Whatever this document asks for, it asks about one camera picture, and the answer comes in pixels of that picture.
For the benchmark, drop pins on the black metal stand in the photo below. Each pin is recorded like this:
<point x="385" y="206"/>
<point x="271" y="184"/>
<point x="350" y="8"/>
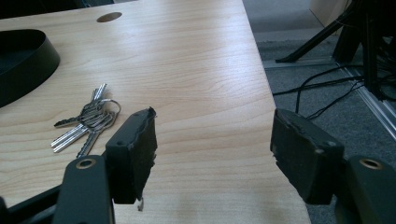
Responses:
<point x="314" y="40"/>

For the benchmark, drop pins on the aluminium floor rail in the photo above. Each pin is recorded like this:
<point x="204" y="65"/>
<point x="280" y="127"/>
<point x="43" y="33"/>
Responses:
<point x="380" y="109"/>

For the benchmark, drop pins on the black round tray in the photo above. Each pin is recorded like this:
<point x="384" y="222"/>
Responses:
<point x="31" y="71"/>

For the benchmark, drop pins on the silver bunch of keys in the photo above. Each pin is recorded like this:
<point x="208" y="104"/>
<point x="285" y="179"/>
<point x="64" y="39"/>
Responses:
<point x="93" y="119"/>

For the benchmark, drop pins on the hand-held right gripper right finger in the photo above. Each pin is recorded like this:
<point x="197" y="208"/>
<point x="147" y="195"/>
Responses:
<point x="303" y="155"/>

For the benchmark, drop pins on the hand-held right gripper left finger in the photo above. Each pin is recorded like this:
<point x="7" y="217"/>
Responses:
<point x="132" y="155"/>

